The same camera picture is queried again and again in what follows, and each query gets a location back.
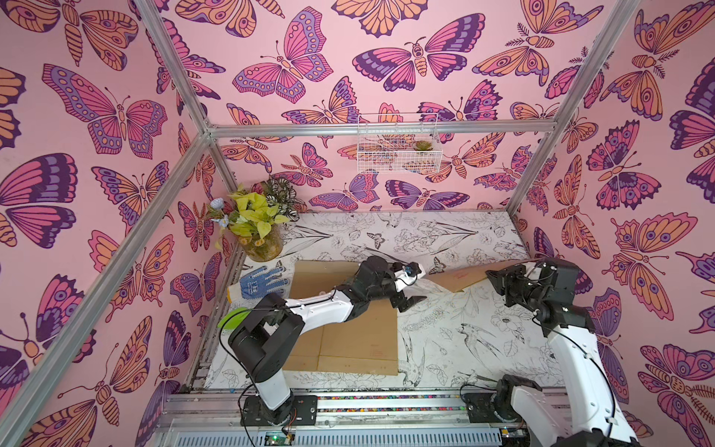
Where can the small green succulent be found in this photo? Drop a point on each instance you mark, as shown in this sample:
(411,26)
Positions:
(423,146)

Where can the kraft file bag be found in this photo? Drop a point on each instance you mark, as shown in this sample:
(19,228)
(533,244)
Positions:
(313,296)
(367,344)
(458,280)

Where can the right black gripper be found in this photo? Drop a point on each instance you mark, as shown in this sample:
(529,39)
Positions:
(504,277)

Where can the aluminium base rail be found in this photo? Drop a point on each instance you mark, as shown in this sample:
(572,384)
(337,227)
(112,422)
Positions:
(443,417)

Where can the white wire basket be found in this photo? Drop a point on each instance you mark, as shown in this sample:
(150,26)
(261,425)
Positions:
(387,147)

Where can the green yellow handled tool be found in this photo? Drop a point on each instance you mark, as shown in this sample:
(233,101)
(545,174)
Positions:
(233,319)

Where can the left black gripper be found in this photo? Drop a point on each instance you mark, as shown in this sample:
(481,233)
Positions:
(398,302)

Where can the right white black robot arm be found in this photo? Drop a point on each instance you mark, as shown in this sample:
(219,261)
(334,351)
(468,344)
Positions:
(546,288)

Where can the potted plant in glass vase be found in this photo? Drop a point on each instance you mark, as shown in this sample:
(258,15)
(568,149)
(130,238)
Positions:
(257,216)

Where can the aluminium frame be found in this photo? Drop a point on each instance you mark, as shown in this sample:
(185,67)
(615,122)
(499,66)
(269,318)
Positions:
(21,414)

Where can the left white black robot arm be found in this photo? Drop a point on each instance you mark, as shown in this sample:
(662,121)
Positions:
(264,340)

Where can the blue white work glove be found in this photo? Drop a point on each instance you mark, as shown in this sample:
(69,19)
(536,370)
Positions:
(258,283)

